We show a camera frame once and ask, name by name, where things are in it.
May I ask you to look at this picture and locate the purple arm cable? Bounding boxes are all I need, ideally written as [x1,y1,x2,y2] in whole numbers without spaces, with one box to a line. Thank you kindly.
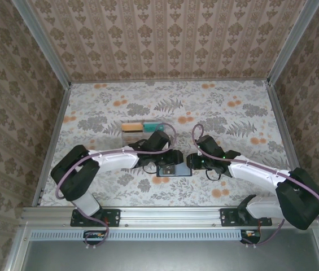
[56,123,177,250]
[191,123,319,247]

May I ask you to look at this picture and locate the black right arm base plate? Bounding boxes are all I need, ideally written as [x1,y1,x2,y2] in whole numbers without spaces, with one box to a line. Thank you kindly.
[220,208,273,228]

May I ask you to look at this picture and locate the thin black right camera cable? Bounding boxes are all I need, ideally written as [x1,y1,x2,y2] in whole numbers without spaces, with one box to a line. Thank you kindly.
[206,168,222,181]

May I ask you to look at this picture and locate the aluminium side rail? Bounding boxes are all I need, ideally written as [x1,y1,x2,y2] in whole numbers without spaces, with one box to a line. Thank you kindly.
[265,81,314,206]
[38,84,72,207]

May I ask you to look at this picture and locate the orange card with brown stripe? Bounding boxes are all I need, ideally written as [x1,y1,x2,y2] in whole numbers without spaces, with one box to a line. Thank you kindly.
[121,123,143,133]

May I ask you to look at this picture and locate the aluminium front frame rail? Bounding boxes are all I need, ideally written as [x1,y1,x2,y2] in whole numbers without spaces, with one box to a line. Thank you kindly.
[20,206,319,229]

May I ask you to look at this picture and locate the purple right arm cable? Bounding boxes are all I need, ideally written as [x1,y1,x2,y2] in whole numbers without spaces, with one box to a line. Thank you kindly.
[191,123,319,247]

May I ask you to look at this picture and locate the grey metal sheet panel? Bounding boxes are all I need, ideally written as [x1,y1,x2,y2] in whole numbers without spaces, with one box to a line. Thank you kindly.
[20,239,319,271]

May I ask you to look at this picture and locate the navy blue card holder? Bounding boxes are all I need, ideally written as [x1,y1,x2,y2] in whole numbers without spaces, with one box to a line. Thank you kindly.
[156,164,193,178]

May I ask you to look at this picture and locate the grey slotted cable duct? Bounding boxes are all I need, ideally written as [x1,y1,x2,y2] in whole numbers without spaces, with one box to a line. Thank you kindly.
[30,229,243,241]

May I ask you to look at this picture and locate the teal card with dark print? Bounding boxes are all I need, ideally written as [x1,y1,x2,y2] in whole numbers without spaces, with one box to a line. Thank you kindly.
[143,121,164,133]

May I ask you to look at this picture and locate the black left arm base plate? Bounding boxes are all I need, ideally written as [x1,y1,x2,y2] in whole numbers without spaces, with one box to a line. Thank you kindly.
[70,208,121,228]

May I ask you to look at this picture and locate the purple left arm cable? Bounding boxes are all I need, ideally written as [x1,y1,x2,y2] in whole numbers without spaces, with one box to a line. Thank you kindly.
[56,123,177,250]

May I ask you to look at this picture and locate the aluminium back rail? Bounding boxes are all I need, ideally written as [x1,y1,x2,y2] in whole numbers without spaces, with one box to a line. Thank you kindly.
[69,78,270,85]

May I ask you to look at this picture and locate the aluminium corner post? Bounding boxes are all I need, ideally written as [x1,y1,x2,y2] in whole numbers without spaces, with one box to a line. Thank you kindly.
[268,0,319,85]
[11,0,72,89]

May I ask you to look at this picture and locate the clear acrylic card organizer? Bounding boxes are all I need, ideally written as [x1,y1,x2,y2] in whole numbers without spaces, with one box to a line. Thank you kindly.
[121,121,168,147]

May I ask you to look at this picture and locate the thin black camera cable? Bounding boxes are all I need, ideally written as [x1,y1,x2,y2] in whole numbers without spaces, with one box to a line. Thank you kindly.
[142,163,160,173]
[206,168,222,181]

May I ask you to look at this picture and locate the thin black left camera cable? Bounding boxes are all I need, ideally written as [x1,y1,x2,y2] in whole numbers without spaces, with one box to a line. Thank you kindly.
[142,163,160,173]

